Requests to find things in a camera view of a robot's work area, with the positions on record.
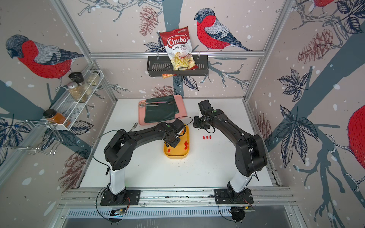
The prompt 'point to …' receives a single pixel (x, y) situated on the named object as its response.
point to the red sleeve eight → (168, 150)
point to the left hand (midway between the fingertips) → (176, 139)
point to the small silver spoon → (142, 105)
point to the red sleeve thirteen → (210, 137)
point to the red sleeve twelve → (207, 137)
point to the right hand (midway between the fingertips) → (195, 123)
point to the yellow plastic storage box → (182, 149)
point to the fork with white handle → (134, 126)
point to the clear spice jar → (93, 79)
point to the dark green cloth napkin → (161, 109)
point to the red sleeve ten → (187, 146)
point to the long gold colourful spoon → (144, 102)
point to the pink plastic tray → (181, 104)
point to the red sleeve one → (204, 138)
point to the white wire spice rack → (65, 112)
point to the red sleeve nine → (186, 143)
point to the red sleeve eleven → (186, 147)
